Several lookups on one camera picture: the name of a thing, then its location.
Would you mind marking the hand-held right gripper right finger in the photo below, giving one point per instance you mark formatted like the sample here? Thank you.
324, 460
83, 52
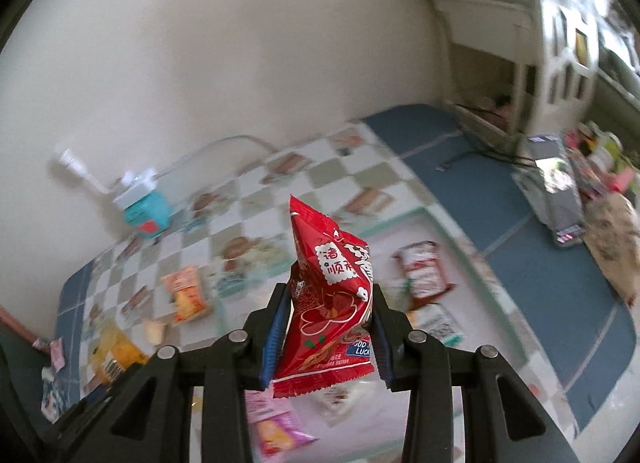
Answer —
382, 343

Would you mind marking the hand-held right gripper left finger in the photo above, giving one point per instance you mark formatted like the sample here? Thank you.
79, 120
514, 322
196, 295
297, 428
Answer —
277, 338

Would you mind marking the pink swiss roll packet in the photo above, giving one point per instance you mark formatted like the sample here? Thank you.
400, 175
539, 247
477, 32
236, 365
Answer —
275, 433

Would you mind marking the white green snack packet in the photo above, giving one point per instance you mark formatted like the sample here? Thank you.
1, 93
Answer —
437, 325

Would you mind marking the white illustrated snack packet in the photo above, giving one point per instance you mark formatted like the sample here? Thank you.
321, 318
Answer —
335, 403

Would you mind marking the red white snack packet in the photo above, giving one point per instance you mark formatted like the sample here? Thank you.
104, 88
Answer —
422, 273

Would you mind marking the orange snack packet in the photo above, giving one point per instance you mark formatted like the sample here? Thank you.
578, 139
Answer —
185, 295

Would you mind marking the pale yellow jelly cup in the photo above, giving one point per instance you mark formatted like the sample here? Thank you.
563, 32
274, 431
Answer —
155, 332

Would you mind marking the checkered blue-bordered tablecloth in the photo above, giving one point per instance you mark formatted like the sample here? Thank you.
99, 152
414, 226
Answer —
525, 283

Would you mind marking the yellow cake packet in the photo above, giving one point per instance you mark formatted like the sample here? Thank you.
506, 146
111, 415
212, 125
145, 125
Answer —
115, 358

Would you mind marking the teal toy box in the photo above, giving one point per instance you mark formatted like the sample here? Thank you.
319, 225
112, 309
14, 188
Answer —
147, 218

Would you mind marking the white power strip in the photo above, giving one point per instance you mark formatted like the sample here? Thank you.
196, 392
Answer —
130, 190

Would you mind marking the small pink candy packet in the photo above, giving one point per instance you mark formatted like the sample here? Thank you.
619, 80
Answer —
57, 355

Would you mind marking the white crumpled paper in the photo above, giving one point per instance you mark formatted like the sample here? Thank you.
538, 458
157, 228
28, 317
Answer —
48, 373

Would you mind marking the silver metallic box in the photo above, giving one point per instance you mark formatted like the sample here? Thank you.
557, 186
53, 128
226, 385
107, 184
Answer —
555, 188

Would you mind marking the blue white printed packet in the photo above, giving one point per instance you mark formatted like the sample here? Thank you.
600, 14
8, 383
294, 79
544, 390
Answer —
52, 403

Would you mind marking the silver crumpled wrapper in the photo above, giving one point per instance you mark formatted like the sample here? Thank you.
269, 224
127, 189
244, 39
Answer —
41, 343

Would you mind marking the beige patterned bag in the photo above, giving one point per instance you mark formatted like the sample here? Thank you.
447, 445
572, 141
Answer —
612, 243

